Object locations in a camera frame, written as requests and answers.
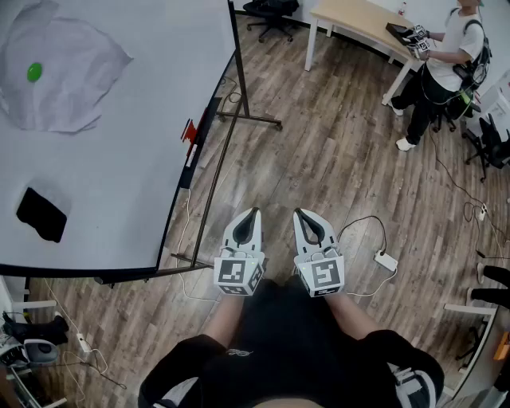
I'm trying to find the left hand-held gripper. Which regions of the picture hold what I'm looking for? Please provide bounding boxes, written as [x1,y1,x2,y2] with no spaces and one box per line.
[214,206,267,298]

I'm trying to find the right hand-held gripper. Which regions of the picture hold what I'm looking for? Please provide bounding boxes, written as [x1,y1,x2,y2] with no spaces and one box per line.
[293,207,345,298]

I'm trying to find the person's right forearm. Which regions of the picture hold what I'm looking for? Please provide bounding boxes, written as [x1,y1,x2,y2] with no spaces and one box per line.
[324,292,383,342]

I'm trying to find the person's left forearm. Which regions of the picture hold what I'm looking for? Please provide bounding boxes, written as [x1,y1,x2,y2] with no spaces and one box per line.
[202,292,246,347]

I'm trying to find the large white whiteboard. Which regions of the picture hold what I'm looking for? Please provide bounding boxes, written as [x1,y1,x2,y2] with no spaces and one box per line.
[0,0,240,280]

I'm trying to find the black rectangular object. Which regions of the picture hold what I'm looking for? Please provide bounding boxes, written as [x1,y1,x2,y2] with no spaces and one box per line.
[15,186,68,244]

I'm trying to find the person's black shirt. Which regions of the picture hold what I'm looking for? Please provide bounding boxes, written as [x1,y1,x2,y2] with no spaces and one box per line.
[137,274,445,408]

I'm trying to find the black office chair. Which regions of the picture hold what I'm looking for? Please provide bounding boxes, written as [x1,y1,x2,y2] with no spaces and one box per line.
[464,113,510,184]
[432,89,483,135]
[241,0,300,44]

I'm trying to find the white desk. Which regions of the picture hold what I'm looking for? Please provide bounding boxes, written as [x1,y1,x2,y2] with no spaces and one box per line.
[442,300,510,408]

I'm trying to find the orange object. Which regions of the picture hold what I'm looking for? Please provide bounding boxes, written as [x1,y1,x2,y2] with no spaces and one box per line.
[492,331,510,362]

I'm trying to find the wooden table white legs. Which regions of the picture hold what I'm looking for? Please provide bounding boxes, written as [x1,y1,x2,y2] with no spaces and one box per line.
[304,0,426,107]

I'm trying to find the black box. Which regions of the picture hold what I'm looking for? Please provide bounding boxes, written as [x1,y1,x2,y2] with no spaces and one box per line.
[385,22,415,41]

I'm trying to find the white cabinet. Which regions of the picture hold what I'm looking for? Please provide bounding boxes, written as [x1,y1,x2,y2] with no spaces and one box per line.
[465,69,510,140]

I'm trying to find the white crumpled cloth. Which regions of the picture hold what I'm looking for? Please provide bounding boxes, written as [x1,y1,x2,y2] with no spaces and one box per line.
[0,0,135,133]

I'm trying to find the grey white device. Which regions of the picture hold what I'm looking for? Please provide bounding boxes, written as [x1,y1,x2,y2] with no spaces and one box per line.
[22,337,61,367]

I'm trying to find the long white cable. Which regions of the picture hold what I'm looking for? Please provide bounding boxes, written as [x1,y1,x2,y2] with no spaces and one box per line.
[175,189,219,302]

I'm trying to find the black cable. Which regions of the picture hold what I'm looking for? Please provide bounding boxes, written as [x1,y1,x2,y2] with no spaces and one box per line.
[337,214,390,256]

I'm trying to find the person's left shoulder strap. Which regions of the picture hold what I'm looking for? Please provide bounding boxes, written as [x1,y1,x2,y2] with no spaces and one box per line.
[159,376,200,408]

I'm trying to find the person's shoulder strap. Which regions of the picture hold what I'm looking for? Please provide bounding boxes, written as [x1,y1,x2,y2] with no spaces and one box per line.
[388,362,441,408]
[159,376,200,408]

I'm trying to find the person's right shoulder strap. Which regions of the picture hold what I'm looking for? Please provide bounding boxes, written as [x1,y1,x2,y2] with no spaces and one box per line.
[388,362,441,408]

